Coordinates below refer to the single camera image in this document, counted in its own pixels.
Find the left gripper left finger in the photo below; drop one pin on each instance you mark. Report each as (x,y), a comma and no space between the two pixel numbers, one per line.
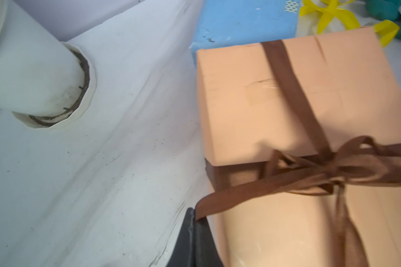
(183,254)

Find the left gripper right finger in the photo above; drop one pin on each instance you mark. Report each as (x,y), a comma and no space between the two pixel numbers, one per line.
(205,251)

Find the tan gift box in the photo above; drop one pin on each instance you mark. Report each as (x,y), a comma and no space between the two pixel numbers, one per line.
(244,117)

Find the brown ribbon bow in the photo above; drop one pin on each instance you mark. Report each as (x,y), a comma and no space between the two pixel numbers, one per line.
(360,161)

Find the light blue gift box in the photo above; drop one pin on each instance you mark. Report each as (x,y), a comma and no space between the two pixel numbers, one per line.
(231,23)

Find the yellow ribbon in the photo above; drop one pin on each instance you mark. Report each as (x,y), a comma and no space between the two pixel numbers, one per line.
(386,30)

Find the potted green plant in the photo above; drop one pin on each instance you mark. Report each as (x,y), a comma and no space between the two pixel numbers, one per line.
(44,82)

